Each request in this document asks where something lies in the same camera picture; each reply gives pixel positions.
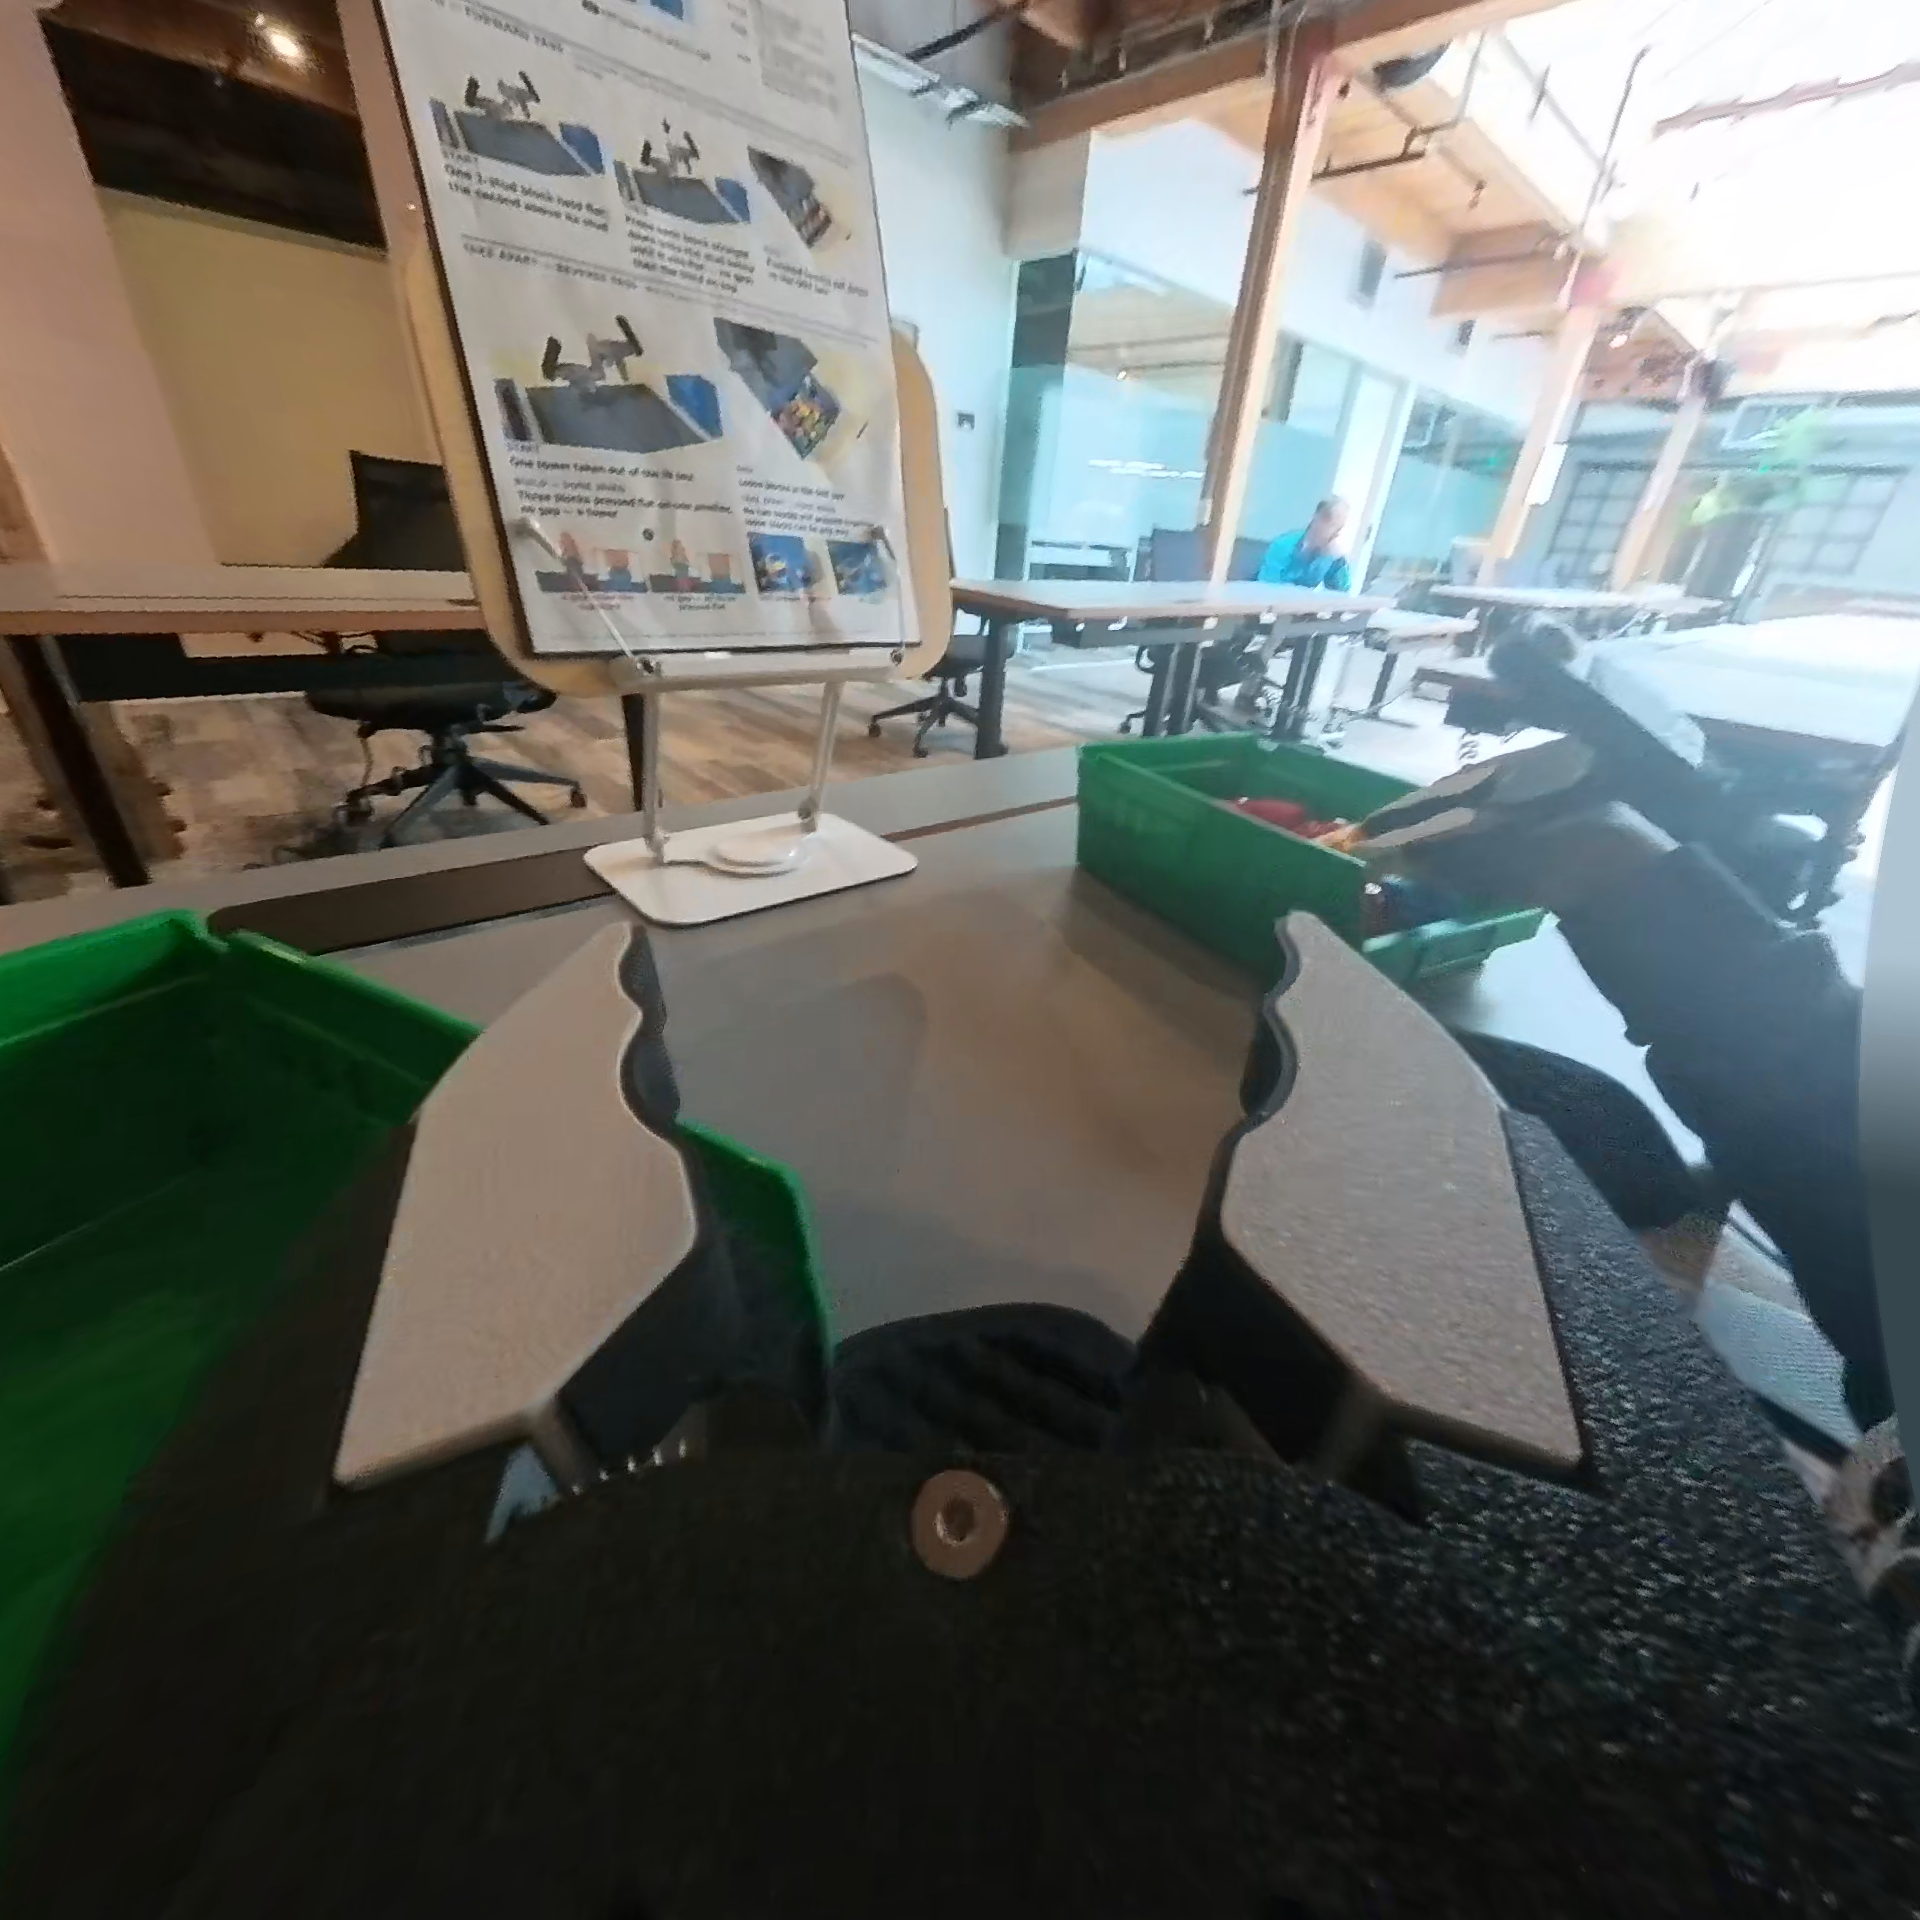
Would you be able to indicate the wooden office table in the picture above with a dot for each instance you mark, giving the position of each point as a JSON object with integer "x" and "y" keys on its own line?
{"x": 1170, "y": 600}
{"x": 225, "y": 608}

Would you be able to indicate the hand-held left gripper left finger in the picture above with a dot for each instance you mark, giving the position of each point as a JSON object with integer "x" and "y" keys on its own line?
{"x": 525, "y": 1231}

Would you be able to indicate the black office chair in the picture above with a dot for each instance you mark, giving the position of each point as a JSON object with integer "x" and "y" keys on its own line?
{"x": 945, "y": 674}
{"x": 435, "y": 705}

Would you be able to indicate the green plastic bin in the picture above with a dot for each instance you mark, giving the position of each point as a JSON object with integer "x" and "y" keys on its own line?
{"x": 1170, "y": 840}
{"x": 150, "y": 1201}

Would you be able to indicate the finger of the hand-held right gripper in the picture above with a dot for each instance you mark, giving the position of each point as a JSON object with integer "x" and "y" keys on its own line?
{"x": 1499, "y": 802}

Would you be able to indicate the instruction poster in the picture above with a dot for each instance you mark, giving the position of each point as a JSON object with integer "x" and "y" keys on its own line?
{"x": 630, "y": 299}

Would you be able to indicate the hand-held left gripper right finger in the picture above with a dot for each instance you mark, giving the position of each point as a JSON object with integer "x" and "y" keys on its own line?
{"x": 1395, "y": 1201}

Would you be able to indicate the person's right forearm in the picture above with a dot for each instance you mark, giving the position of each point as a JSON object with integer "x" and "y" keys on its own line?
{"x": 1786, "y": 1171}

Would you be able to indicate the pile of mega blocks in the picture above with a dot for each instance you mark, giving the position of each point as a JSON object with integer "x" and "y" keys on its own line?
{"x": 1275, "y": 818}

